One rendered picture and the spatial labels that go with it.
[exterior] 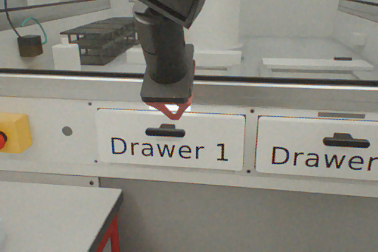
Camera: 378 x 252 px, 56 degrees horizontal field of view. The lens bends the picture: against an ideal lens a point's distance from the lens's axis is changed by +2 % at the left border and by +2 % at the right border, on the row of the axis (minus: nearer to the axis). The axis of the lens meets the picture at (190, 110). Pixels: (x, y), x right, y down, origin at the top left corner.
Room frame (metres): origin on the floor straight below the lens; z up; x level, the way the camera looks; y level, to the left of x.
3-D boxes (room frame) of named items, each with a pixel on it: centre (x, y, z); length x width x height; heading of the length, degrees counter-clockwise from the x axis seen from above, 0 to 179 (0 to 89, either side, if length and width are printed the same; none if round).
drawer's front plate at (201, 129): (0.63, 0.04, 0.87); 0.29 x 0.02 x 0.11; 82
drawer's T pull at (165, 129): (0.61, 0.05, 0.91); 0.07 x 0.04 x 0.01; 82
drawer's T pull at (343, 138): (0.57, -0.27, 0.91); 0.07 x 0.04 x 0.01; 82
